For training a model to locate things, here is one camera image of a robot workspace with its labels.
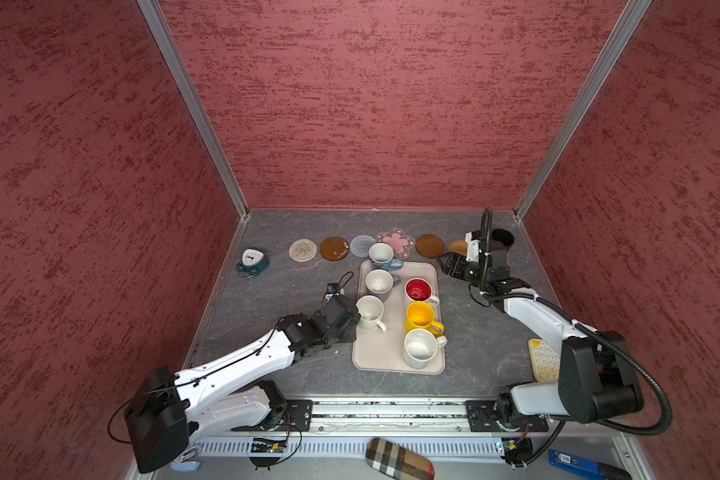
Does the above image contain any brown wooden coaster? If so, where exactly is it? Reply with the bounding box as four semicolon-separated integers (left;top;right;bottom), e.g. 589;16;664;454
415;234;447;259

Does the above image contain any black mug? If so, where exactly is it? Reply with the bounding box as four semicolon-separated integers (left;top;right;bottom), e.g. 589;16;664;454
490;228;515;252

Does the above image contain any red interior mug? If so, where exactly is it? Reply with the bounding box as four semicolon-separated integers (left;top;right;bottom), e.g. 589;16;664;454
404;278;440;305

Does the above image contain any white mug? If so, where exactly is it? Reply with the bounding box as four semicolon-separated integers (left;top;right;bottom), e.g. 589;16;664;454
356;295;387;333
403;328;448;369

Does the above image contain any beige serving tray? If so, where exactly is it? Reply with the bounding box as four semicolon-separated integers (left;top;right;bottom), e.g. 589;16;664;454
352;262;446;375

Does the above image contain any white patterned round coaster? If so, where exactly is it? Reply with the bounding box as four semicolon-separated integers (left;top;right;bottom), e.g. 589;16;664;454
288;239;318;263

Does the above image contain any dark glossy brown coaster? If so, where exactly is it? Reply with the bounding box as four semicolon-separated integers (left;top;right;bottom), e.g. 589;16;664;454
319;236;349;261

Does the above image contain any grey round coaster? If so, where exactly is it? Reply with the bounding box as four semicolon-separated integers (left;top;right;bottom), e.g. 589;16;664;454
349;234;376;258

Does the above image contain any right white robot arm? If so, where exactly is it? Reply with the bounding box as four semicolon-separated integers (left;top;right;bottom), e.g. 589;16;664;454
437;252;644;428

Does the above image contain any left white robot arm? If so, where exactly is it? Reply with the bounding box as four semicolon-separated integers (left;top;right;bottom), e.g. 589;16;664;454
123;294;360;474

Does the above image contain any pink flower coaster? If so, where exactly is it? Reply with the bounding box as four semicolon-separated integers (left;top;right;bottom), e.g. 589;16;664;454
375;227;415;260

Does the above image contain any yellow mug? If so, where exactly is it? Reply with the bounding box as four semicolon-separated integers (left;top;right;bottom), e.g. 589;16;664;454
405;301;445;337

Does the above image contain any blue floral mug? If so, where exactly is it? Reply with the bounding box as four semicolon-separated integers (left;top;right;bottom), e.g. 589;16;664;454
368;243;404;272

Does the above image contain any lavender mug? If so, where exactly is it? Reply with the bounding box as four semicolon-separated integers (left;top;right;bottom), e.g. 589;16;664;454
364;269;401;302

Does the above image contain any white mug front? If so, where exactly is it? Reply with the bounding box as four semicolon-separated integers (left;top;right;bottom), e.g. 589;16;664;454
403;328;448;369

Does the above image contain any beige calculator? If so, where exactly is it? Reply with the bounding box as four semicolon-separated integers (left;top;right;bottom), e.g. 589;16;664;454
528;338;560;383

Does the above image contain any plaid glasses case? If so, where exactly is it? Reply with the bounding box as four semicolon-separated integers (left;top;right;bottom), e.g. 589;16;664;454
365;438;435;480

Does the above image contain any small stapler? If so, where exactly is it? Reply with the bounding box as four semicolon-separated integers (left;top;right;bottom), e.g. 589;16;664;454
170;460;201;473

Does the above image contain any blue tool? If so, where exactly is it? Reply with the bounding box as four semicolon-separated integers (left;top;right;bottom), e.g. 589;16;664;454
549;449;632;480

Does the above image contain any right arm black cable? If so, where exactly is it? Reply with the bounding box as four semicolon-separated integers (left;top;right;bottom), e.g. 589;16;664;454
467;207;674;469

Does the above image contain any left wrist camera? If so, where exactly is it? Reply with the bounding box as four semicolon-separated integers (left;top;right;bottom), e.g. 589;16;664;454
322;282;346;306

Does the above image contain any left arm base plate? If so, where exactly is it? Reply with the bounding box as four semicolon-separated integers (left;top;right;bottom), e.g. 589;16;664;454
259;400;314;432

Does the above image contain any aluminium rail frame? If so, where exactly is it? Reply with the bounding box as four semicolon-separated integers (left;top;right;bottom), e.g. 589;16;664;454
175;397;558;464

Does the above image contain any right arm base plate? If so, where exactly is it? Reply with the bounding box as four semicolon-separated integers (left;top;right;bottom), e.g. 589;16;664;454
465;395;549;434

